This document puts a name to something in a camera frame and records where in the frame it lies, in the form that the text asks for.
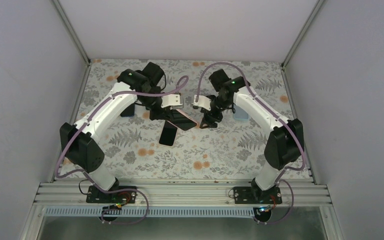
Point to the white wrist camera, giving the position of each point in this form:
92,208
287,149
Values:
172,101
201,101

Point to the phone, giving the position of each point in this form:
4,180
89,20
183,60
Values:
182,120
168,134

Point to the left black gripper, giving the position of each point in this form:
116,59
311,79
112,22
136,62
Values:
161,114

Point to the floral patterned table mat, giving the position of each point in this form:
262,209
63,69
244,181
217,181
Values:
233,150

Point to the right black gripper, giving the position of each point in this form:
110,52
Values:
206,119

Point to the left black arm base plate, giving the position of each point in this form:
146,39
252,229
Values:
126,196

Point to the light blue phone case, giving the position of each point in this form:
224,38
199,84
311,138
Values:
240,114

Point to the grey slotted cable duct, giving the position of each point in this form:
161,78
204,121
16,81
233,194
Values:
157,212

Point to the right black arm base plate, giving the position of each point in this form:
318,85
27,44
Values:
253,195

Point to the black smartphone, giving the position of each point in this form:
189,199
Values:
129,111

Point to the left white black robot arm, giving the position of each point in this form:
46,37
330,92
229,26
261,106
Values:
80,151

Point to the aluminium front rail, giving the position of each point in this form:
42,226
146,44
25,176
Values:
199,193

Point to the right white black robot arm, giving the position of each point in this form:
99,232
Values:
285,140

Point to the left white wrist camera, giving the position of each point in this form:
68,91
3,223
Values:
172,101

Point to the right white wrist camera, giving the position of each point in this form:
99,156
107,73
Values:
201,101

